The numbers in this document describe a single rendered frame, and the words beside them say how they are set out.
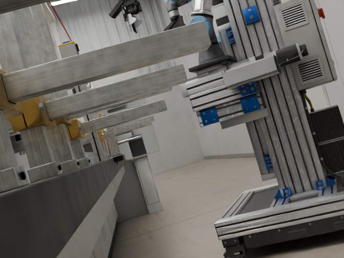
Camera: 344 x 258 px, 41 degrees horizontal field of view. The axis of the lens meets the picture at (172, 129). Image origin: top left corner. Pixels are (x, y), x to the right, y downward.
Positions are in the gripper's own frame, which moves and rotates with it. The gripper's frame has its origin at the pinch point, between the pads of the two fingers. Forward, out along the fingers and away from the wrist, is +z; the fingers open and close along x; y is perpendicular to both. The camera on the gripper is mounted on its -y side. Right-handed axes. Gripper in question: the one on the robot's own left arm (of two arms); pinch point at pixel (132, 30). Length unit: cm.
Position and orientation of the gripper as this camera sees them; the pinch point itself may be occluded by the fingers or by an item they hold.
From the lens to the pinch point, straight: 252.0
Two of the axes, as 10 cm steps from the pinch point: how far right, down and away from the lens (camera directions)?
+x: 3.2, -0.7, 9.5
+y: 9.0, -2.8, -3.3
